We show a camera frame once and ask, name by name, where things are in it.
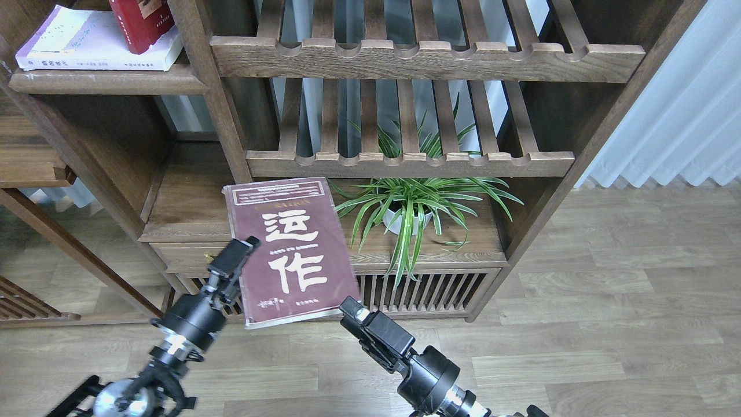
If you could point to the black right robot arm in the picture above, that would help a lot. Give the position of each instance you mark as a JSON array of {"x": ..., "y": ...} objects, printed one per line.
[{"x": 469, "y": 405}]

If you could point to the right slatted cabinet door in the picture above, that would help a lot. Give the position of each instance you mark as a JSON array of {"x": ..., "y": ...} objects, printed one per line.
[{"x": 432, "y": 294}]

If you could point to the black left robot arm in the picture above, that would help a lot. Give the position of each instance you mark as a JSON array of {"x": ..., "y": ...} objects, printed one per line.
[{"x": 156, "y": 391}]

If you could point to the red cover book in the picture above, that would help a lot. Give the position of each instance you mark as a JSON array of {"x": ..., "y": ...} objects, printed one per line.
[{"x": 142, "y": 22}]

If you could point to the white plant pot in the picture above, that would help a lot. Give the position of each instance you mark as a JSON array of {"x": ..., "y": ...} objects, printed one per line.
[{"x": 394, "y": 219}]

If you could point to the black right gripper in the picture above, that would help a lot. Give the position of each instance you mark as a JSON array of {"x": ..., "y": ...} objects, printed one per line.
[{"x": 429, "y": 378}]

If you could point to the small wooden drawer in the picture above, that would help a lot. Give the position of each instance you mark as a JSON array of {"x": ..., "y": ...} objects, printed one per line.
[{"x": 187, "y": 257}]

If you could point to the white curtain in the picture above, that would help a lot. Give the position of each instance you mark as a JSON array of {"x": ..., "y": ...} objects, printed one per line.
[{"x": 686, "y": 123}]

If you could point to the green spider plant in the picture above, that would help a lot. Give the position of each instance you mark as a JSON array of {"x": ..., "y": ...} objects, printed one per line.
[{"x": 444, "y": 195}]

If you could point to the white lavender book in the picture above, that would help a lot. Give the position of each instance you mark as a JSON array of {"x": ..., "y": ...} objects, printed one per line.
[{"x": 88, "y": 40}]

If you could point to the dark wooden bookshelf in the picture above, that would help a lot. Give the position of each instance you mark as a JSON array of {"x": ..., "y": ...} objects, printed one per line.
[{"x": 348, "y": 90}]

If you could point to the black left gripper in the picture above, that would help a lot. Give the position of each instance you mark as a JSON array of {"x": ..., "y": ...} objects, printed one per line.
[{"x": 193, "y": 323}]

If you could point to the dark maroon book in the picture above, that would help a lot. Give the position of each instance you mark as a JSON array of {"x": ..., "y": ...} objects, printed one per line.
[{"x": 301, "y": 269}]

